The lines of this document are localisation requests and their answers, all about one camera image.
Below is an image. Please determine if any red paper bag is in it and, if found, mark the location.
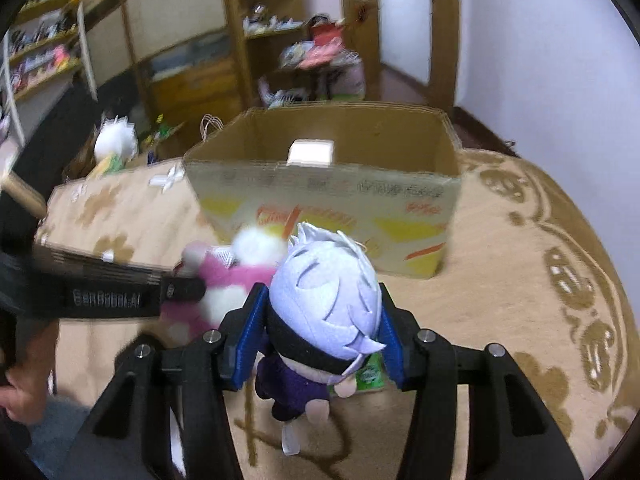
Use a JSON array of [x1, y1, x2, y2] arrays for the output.
[[200, 114, 224, 141]]

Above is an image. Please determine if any open cardboard box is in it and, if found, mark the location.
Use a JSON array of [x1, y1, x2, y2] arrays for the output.
[[183, 102, 461, 278]]

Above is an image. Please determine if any person's left hand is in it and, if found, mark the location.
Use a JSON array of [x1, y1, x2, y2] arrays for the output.
[[1, 321, 60, 425]]

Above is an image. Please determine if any wooden door with glass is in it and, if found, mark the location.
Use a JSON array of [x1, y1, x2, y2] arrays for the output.
[[342, 0, 460, 112]]

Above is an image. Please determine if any wooden wardrobe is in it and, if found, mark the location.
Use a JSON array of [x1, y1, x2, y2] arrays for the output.
[[84, 0, 243, 153]]

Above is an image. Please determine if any yellow toy display shelf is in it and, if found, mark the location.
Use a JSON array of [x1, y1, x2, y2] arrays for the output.
[[1, 0, 98, 146]]

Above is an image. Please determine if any green tissue pack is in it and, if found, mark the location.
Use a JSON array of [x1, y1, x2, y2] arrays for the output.
[[354, 353, 386, 394]]

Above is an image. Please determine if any wooden corner shelf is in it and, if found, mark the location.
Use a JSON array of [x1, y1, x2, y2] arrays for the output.
[[224, 0, 307, 107]]

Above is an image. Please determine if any white-haired purple plush doll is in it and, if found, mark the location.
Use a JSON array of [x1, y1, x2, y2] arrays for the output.
[[255, 222, 385, 424]]

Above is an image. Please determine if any cluttered small table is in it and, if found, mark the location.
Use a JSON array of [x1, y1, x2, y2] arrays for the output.
[[279, 14, 366, 101]]

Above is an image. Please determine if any beige flower pattern blanket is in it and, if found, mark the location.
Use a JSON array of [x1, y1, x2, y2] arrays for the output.
[[37, 150, 639, 479]]

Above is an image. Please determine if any pink bear plush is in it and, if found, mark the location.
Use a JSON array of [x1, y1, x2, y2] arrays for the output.
[[160, 243, 279, 344]]

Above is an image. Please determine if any pink square face plush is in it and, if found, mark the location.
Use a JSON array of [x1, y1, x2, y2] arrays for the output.
[[286, 139, 334, 167]]

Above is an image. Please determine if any white spiky plush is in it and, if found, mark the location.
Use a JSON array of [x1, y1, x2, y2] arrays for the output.
[[93, 116, 139, 162]]

